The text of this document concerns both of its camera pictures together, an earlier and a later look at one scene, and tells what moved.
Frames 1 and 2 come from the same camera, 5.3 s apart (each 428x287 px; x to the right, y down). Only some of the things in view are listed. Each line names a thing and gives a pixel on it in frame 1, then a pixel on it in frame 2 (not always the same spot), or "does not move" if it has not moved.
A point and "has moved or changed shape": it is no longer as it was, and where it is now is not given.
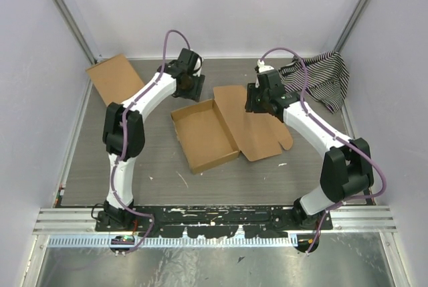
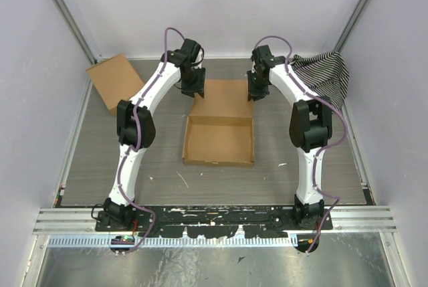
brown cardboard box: x=217 y=130 has moved or changed shape
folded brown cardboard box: x=116 y=79 does not move
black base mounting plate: x=215 y=221 does not move
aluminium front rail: x=362 y=219 does not move
